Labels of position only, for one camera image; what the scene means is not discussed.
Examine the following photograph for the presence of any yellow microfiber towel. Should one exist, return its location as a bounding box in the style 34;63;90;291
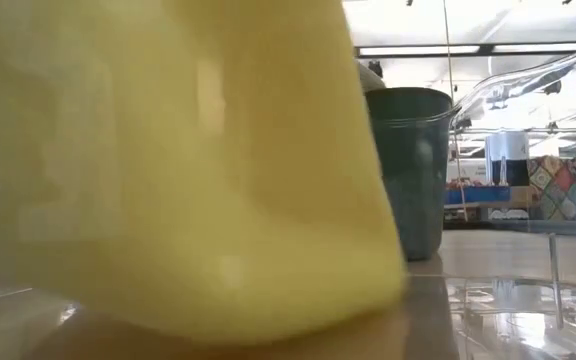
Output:
0;0;410;347

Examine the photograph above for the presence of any dark blue-green plastic basket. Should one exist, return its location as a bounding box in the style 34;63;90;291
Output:
365;87;454;263

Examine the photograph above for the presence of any blue storage bin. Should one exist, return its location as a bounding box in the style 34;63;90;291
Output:
444;185;512;206

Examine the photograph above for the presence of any white cylinder with black base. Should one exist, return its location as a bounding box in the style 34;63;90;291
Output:
484;130;532;188

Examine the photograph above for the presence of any brown cardboard box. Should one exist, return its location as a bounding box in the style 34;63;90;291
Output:
509;185;540;208

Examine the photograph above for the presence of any colourful patchwork quilt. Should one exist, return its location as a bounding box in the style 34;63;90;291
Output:
527;154;576;222

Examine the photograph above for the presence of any thin hanging cable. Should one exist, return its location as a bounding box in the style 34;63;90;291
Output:
441;0;469;222

